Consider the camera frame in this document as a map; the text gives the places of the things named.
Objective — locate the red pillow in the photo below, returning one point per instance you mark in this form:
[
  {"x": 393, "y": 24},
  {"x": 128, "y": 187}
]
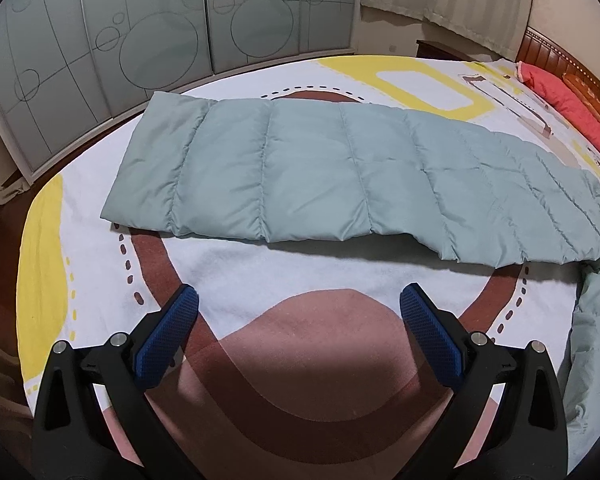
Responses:
[{"x": 567, "y": 96}]

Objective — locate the light green puffer coat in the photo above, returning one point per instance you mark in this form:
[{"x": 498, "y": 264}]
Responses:
[{"x": 289, "y": 170}]

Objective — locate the patterned white bed sheet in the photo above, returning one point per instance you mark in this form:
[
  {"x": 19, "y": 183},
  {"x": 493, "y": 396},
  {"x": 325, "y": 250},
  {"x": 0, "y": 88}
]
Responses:
[{"x": 299, "y": 365}]

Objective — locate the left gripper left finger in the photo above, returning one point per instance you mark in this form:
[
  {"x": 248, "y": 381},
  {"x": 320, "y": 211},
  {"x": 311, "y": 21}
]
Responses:
[{"x": 92, "y": 418}]

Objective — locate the frosted glass sliding wardrobe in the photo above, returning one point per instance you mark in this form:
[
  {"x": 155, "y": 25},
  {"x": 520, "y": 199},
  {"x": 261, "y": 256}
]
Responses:
[{"x": 70, "y": 68}]

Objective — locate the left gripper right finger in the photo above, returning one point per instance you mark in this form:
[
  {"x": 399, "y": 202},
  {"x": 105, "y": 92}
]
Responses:
[{"x": 528, "y": 436}]

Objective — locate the wooden headboard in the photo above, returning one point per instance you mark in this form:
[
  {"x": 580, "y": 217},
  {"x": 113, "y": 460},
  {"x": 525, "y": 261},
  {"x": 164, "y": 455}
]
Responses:
[{"x": 538, "y": 50}]

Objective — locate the dark wooden nightstand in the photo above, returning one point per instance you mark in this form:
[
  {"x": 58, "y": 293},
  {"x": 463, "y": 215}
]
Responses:
[{"x": 435, "y": 50}]

